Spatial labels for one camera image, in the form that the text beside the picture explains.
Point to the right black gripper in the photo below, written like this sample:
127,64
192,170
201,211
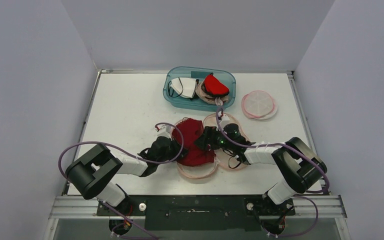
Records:
208,138

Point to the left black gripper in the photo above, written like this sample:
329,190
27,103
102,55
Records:
177,148

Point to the dark red lace bra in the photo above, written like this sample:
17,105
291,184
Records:
191,129

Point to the floral beige laundry bag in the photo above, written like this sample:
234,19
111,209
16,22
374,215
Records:
221,159

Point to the beige bra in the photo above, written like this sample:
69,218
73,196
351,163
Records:
207,98

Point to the white mesh laundry bag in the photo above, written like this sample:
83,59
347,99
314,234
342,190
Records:
259,105

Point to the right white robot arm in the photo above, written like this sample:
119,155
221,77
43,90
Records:
299,166

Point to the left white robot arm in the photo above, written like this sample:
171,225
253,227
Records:
92,172

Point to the white bra with black trim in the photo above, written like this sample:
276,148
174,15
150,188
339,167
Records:
182,87

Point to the teal plastic bin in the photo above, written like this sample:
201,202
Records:
199,73

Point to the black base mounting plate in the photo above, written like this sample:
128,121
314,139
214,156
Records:
204,212

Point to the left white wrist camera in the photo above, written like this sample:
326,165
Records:
164,130

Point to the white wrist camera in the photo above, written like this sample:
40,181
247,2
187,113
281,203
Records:
222,120
164,130

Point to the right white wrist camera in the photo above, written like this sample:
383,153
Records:
222,120

